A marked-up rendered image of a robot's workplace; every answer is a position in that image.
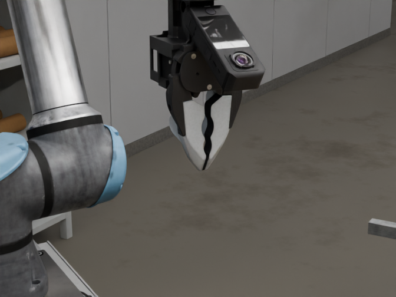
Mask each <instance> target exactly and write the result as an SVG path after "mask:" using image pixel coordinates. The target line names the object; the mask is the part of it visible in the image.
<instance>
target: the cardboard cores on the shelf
mask: <svg viewBox="0 0 396 297"><path fill-rule="evenodd" d="M14 54H18V48H17V43H16V40H15V35H14V30H13V28H12V29H7V30H5V28H4V27H2V26H0V58H1V57H6V56H9V55H14ZM26 125H27V122H26V119H25V117H24V116H23V115H22V114H20V113H16V114H14V115H11V116H8V117H5V118H3V115H2V111H1V110H0V133H2V132H7V133H16V132H18V131H21V130H23V129H24V128H25V127H26Z"/></svg>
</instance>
